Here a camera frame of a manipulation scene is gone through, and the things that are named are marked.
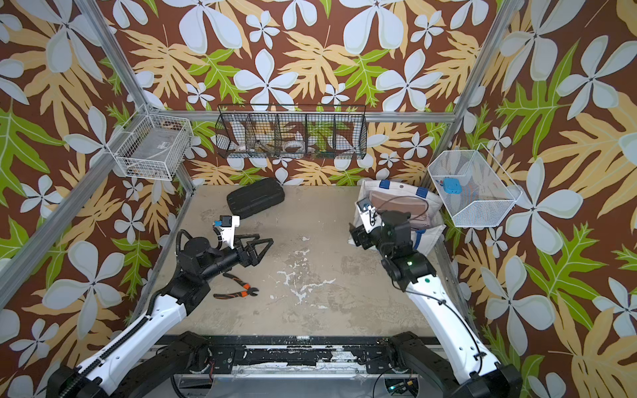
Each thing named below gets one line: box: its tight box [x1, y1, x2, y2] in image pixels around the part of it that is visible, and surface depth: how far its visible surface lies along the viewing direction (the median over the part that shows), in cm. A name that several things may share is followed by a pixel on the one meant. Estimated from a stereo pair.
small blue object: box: [442, 177, 462, 195], surface depth 87 cm
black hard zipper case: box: [226, 177, 286, 219], surface depth 110 cm
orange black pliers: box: [213, 272, 260, 300], surface depth 89 cm
